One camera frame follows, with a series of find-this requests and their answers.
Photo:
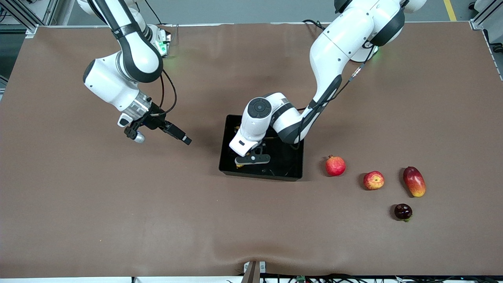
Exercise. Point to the red yellow apple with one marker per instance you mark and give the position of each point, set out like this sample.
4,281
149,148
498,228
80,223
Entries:
373,181

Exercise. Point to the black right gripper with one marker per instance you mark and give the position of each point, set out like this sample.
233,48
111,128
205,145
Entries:
154,121

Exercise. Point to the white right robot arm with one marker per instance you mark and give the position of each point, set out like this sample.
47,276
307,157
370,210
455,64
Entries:
114,78

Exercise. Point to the red pomegranate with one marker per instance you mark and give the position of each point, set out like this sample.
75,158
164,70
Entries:
335,166

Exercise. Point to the aluminium frame post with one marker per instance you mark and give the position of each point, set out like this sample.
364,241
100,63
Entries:
23,17
481,17

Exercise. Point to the red yellow mango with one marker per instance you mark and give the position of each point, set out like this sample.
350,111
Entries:
414,181

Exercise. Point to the black plastic box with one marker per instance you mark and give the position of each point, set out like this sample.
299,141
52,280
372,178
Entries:
283,165

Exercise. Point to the dark purple mangosteen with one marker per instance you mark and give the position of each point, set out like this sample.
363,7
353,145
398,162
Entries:
402,211

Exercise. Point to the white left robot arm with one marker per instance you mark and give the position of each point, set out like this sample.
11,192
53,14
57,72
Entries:
342,39

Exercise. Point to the yellow floor tape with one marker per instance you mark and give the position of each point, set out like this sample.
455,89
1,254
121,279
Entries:
449,10

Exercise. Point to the brown table mat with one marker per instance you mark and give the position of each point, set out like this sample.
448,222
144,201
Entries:
251,228

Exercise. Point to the yellow banana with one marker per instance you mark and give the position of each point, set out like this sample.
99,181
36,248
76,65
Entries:
239,165

